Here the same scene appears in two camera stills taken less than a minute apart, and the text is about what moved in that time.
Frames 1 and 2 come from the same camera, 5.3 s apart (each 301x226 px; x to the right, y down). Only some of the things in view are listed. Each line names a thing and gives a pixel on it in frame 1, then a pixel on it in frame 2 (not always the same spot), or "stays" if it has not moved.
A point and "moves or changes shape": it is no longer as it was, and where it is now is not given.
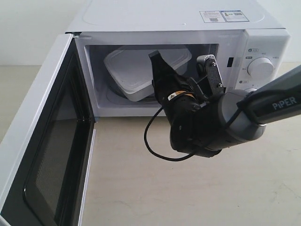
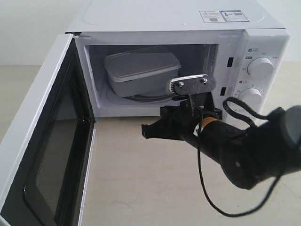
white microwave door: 46,156 stays
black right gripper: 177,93 to 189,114
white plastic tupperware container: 131,65 moves or changes shape
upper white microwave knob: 260,68 stays
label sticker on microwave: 223,16 stays
